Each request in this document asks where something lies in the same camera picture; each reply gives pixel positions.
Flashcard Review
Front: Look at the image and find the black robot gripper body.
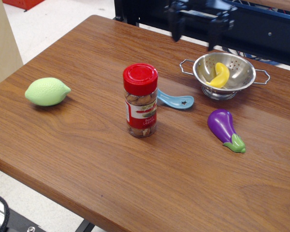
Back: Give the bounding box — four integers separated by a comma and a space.
165, 0, 237, 29

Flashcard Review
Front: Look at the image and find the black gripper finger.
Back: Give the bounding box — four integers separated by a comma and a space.
170, 12, 185, 42
208, 21, 223, 51

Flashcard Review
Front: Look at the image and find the yellow toy banana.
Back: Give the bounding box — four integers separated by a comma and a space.
206, 62, 230, 88

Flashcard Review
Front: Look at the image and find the steel colander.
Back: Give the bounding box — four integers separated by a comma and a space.
179, 52, 270, 100

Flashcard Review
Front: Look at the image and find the red-lidded spice jar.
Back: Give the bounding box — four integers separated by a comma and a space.
123, 63, 158, 137

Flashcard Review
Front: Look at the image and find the light blue ceramic spoon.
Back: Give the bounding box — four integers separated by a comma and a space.
157, 89, 194, 110

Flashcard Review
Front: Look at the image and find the purple toy eggplant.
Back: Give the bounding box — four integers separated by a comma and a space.
207, 109, 246, 153

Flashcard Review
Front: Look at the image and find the green toy lime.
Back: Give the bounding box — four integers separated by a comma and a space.
25, 77, 71, 106

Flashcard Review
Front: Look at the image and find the red crate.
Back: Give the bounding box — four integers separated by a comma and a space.
2, 0, 44, 10

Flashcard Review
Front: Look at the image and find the light wooden panel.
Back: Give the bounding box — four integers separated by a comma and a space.
0, 0, 23, 82

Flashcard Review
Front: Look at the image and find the black metal frame rail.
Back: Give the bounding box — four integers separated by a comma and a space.
115, 0, 290, 66

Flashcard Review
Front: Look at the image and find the black braided cable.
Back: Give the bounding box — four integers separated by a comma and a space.
0, 192, 10, 232

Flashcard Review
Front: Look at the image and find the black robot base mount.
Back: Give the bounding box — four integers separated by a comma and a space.
0, 205, 45, 232

